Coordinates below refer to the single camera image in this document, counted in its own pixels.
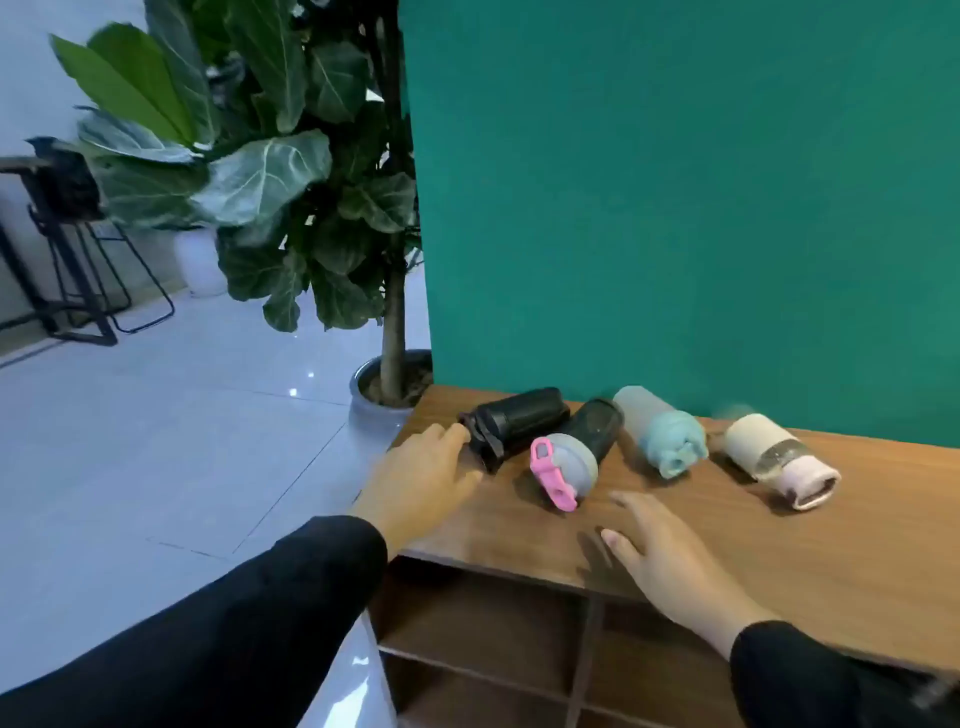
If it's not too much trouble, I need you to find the light blue lid bottle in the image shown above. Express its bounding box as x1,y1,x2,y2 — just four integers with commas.
612,385,710,481

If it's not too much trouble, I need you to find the black shaker bottle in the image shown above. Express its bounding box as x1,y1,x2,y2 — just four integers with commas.
458,386,571,474

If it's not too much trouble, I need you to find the person's right hand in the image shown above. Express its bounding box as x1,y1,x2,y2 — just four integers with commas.
599,491,778,661

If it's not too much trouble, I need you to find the person's left hand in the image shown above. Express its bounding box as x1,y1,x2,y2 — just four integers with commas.
348,422,485,560

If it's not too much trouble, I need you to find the black metal stool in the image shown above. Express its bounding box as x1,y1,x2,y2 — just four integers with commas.
26,137,176,335

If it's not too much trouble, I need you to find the grey round plant pot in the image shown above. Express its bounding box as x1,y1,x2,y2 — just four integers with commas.
348,349,434,438

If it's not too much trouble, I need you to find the brown wooden cabinet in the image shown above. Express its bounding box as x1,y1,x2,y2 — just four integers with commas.
367,384,960,728

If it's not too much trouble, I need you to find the person's left forearm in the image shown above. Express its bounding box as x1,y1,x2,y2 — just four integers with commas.
0,515,389,728

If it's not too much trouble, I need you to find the person's right forearm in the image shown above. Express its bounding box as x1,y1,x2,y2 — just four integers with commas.
729,620,960,728

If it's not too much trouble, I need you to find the grey pink lid bottle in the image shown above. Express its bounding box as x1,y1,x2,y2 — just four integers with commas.
529,398,625,514

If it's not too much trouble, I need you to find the green backdrop cloth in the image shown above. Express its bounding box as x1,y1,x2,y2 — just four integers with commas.
397,0,960,450

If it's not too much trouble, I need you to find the white sleeve glass bottle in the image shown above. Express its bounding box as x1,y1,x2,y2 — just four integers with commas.
712,404,843,513

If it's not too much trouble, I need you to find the large-leaf green plant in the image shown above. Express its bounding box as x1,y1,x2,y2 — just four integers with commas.
48,0,434,406

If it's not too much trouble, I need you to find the white plant pot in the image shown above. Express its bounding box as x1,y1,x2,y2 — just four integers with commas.
173,224,229,299

